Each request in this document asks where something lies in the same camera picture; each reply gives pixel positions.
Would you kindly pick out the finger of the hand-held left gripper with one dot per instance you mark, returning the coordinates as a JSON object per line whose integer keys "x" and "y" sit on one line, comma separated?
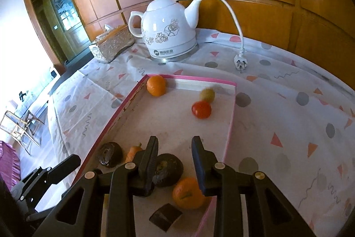
{"x": 63, "y": 169}

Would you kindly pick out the small white appliance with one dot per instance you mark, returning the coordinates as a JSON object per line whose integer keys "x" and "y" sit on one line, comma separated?
{"x": 54, "y": 73}

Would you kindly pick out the dark brown fruit wedge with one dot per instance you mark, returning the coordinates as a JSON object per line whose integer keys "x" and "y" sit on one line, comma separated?
{"x": 165, "y": 217}

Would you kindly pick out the red tomato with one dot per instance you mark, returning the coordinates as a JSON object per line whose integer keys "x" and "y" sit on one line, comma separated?
{"x": 201, "y": 109}

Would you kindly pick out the white floral electric kettle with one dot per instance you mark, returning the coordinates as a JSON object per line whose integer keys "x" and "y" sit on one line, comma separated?
{"x": 166, "y": 28}

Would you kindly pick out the silver kettle base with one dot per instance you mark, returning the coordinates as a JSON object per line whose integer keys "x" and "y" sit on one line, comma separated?
{"x": 166, "y": 60}

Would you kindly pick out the white patterned tablecloth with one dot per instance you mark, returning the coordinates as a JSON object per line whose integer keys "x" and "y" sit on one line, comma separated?
{"x": 277, "y": 114}

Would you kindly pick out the pink shallow cardboard box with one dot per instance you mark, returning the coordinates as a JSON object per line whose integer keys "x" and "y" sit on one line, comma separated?
{"x": 172, "y": 120}

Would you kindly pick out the silver patterned tissue box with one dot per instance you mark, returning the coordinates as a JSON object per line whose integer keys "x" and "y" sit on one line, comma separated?
{"x": 113, "y": 44}

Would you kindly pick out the orange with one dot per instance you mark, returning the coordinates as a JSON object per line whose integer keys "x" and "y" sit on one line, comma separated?
{"x": 188, "y": 194}
{"x": 156, "y": 86}

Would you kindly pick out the purple cloth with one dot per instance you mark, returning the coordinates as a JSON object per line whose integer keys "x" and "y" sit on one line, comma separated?
{"x": 8, "y": 164}

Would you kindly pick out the small yellow green fruit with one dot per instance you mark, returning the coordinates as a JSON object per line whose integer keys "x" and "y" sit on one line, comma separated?
{"x": 207, "y": 94}

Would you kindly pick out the small orange green fruit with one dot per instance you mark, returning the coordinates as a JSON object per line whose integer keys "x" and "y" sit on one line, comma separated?
{"x": 132, "y": 153}

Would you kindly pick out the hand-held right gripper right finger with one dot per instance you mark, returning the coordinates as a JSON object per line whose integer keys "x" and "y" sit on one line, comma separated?
{"x": 199, "y": 176}

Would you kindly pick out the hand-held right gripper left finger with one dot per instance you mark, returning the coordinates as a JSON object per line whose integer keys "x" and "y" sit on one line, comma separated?
{"x": 148, "y": 167}

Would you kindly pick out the wooden glass door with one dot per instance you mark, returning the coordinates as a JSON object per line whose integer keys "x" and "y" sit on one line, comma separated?
{"x": 63, "y": 17}

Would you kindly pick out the dark brown avocado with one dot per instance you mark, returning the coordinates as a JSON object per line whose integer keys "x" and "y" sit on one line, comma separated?
{"x": 169, "y": 169}
{"x": 111, "y": 155}

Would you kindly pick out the wooden chair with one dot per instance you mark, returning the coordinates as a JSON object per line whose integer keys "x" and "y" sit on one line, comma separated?
{"x": 34, "y": 120}
{"x": 14, "y": 128}

